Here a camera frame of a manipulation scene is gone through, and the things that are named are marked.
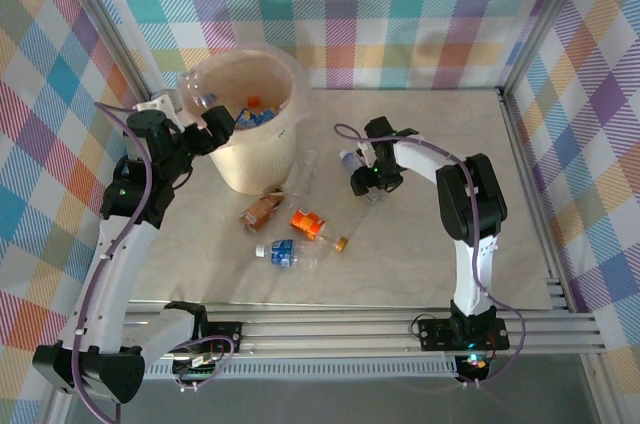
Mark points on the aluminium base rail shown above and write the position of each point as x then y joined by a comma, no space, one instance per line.
325,334

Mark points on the checkered cloth backdrop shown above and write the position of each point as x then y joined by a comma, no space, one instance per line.
40,144
350,4
600,144

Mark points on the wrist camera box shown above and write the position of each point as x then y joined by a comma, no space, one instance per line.
155,105
364,156

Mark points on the beige plastic bin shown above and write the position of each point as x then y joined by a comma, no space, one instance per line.
255,164

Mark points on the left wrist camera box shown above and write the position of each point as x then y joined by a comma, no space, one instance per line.
155,105

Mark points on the clear bottle gold cap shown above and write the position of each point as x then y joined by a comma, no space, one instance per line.
342,243

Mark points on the tall clear plastic bottle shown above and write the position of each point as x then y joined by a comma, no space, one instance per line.
303,176

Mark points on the aluminium frame post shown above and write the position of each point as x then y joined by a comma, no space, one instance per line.
545,19
100,19

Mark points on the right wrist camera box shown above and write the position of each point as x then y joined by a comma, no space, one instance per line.
364,156

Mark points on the clear bottle blue cap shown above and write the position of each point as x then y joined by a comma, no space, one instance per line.
346,158

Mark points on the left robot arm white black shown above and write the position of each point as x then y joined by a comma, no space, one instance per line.
110,284

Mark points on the blue label water bottle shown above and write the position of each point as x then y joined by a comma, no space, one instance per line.
282,251

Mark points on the aluminium side rail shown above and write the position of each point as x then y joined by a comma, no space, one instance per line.
526,169

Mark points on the brown tea bottle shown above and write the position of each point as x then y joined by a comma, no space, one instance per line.
260,211

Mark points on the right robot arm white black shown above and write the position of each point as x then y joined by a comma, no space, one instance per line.
472,274

